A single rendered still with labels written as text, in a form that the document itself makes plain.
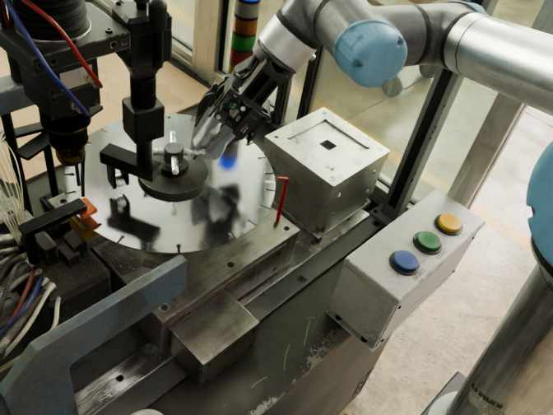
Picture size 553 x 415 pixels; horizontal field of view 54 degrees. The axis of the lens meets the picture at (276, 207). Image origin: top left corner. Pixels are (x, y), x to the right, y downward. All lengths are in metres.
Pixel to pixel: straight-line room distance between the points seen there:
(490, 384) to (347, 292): 0.42
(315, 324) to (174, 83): 0.77
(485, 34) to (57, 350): 0.59
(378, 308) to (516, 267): 1.55
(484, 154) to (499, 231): 1.50
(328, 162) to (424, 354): 1.06
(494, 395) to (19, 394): 0.49
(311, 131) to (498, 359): 0.69
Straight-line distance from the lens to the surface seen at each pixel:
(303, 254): 1.05
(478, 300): 2.20
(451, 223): 1.00
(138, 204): 0.84
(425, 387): 1.90
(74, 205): 0.80
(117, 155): 0.80
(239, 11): 1.03
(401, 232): 0.96
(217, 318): 0.87
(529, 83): 0.63
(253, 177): 0.90
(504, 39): 0.67
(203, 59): 1.48
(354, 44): 0.66
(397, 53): 0.67
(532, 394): 0.54
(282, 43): 0.75
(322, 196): 1.03
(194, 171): 0.88
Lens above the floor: 1.54
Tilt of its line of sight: 43 degrees down
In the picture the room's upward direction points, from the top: 12 degrees clockwise
